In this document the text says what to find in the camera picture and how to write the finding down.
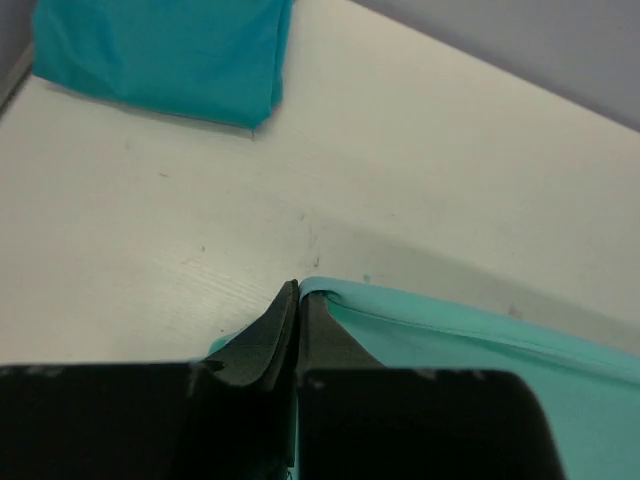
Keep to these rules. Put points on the mint green t-shirt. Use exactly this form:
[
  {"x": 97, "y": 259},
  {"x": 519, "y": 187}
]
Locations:
[{"x": 466, "y": 394}]

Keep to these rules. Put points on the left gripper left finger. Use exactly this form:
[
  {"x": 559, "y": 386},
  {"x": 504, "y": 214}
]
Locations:
[{"x": 242, "y": 425}]

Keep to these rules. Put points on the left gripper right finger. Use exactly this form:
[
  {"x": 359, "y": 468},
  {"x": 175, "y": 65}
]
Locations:
[{"x": 328, "y": 359}]

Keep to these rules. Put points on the folded teal blue t-shirt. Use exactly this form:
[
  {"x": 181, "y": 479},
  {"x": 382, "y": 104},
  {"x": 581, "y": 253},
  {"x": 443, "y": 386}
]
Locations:
[{"x": 219, "y": 61}]

